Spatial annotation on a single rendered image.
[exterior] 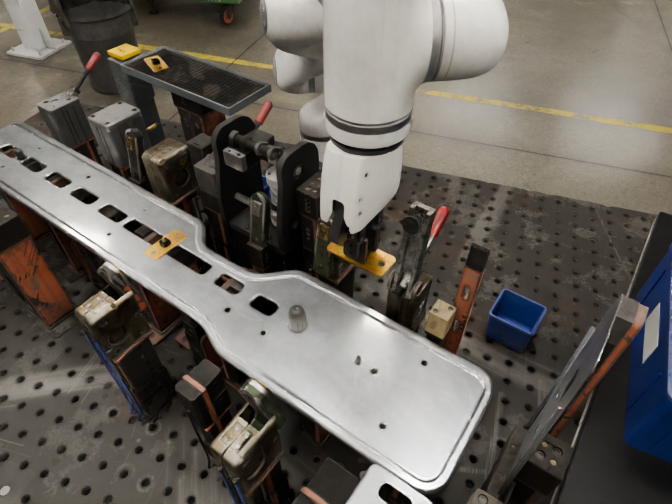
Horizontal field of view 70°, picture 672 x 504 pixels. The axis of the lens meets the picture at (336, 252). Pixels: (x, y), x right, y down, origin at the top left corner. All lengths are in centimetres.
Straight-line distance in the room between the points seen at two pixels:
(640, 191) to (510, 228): 172
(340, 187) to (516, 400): 80
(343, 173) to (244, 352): 44
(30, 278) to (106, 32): 266
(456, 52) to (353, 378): 52
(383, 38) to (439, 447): 56
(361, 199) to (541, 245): 107
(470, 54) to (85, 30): 344
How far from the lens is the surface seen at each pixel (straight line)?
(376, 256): 60
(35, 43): 486
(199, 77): 125
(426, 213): 74
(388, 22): 41
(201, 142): 112
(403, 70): 43
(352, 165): 46
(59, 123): 149
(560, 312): 136
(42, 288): 131
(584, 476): 77
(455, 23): 43
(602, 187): 311
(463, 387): 81
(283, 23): 85
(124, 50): 145
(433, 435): 76
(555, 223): 161
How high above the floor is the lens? 169
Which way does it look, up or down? 46 degrees down
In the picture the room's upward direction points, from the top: straight up
